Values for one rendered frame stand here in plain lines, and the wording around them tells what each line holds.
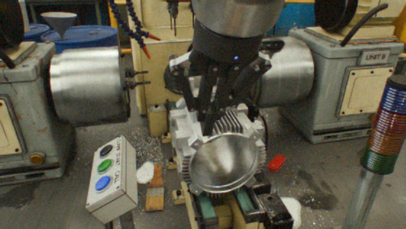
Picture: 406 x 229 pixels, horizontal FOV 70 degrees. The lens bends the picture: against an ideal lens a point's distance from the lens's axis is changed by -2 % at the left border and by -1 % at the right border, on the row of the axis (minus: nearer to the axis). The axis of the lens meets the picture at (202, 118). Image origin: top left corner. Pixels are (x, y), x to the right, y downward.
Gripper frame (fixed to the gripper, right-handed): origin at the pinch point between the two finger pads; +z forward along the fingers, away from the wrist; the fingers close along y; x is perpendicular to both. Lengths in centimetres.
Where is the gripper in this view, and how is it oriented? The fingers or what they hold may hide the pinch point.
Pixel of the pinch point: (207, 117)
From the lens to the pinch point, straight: 46.9
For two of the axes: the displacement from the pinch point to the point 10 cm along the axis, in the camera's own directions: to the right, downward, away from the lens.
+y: -9.8, 0.9, -1.8
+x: 1.7, 8.5, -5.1
